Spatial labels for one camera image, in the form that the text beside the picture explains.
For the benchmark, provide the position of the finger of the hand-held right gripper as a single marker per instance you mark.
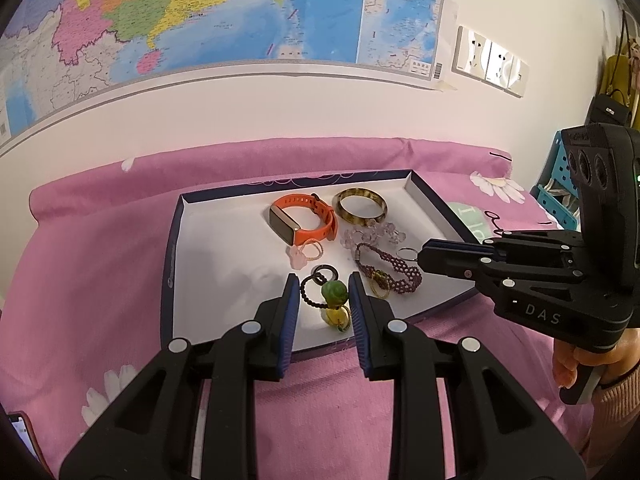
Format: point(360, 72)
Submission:
point(530, 240)
point(450, 262)

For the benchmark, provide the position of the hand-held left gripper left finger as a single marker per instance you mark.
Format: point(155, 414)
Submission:
point(290, 310)

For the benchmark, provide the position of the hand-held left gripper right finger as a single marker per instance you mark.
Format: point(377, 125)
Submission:
point(359, 320)

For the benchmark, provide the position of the dark blue box tray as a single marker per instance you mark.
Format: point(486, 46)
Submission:
point(225, 270)

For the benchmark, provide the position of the person's right forearm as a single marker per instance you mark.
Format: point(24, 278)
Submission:
point(620, 410)

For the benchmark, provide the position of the person's right hand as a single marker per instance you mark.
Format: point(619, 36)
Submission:
point(562, 365)

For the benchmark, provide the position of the blue plastic stool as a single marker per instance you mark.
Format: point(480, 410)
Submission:
point(557, 200)

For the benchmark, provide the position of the orange smartwatch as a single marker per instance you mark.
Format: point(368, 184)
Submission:
point(322, 232)

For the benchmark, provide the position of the black bag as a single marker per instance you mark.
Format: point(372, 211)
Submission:
point(607, 110)

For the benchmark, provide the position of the amber bangle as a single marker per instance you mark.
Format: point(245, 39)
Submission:
point(345, 216)

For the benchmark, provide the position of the yellow bag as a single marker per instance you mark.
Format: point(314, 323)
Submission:
point(612, 77)

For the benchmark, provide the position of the pink floral blanket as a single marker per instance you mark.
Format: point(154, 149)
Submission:
point(100, 260)

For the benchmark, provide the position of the phone with red case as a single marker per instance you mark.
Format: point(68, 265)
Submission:
point(25, 437)

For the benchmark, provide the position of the white wall socket panel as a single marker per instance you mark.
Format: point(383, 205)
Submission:
point(490, 60)

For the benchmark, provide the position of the wall map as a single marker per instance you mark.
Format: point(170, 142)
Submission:
point(200, 10)

